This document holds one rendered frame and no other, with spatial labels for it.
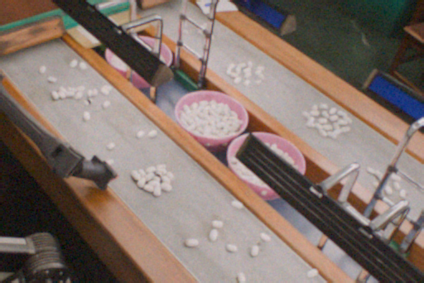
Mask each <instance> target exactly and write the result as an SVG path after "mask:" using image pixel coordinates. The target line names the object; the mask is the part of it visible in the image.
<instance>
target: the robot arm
mask: <svg viewBox="0 0 424 283"><path fill-rule="evenodd" d="M5 78H6V76H5V75H4V74H3V73H1V72H0V109H1V110H2V112H3V113H4V114H5V115H6V116H7V117H8V118H9V119H10V120H11V121H12V122H13V123H14V124H15V125H17V126H18V127H19V128H20V129H21V130H22V131H23V132H24V133H25V134H26V135H27V136H28V137H29V138H30V139H31V140H33V141H34V143H35V144H36V146H37V148H38V149H39V150H40V152H41V154H42V155H43V156H44V157H45V158H46V161H47V162H49V163H50V164H51V165H52V166H53V168H52V172H53V173H54V174H55V175H56V176H58V177H60V178H61V179H64V178H66V179H69V178H70V177H71V176H72V177H75V178H80V179H83V180H90V181H93V182H94V183H95V184H96V185H97V186H98V187H99V188H100V189H101V190H106V189H107V188H108V184H109V183H110V182H111V181H114V180H117V179H118V177H119V175H118V173H117V172H116V171H115V169H114V168H113V167H112V166H111V165H110V164H109V163H108V162H107V161H102V160H101V159H100V158H99V157H98V155H93V157H92V158H91V160H90V161H89V160H86V159H85V156H84V155H83V154H82V153H81V151H80V150H76V149H74V148H73V147H72V145H71V144H70V143H68V142H67V141H65V142H63V141H62V140H61V139H60V138H58V137H56V136H55V135H53V134H52V133H51V132H49V131H48V130H47V129H46V128H45V127H44V126H43V125H42V124H40V123H39V122H38V121H37V120H36V119H35V118H34V117H33V116H32V115H31V114H30V113H29V112H28V111H27V110H26V109H25V108H24V107H23V106H22V105H21V104H20V103H19V102H18V101H16V100H15V99H14V98H13V97H12V96H11V95H10V94H9V93H8V92H7V91H6V89H5V88H4V86H3V84H2V81H3V80H5Z"/></svg>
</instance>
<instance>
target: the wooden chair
mask: <svg viewBox="0 0 424 283"><path fill-rule="evenodd" d="M403 31H404V33H405V36H404V37H403V39H402V43H401V45H400V46H399V49H398V51H397V53H396V55H395V57H394V61H393V64H392V66H391V68H390V69H389V71H388V74H389V75H391V76H392V77H393V76H394V77H395V78H396V79H397V80H398V81H399V82H401V83H403V84H405V85H406V86H407V87H409V88H410V89H412V90H413V91H415V92H416V93H418V94H421V95H422V96H424V93H422V92H421V91H420V90H419V89H417V88H416V87H414V86H413V85H412V84H411V83H410V82H409V81H408V80H406V79H405V78H403V77H402V76H401V75H400V74H399V73H398V72H396V70H397V69H398V66H399V65H401V64H404V63H407V62H409V61H413V60H417V59H421V58H422V57H424V22H421V23H417V24H415V25H412V26H406V27H404V28H403ZM409 46H412V47H413V48H415V49H416V50H418V51H419V52H421V54H420V55H411V56H408V57H406V58H403V57H404V55H405V54H406V53H407V49H408V47H409Z"/></svg>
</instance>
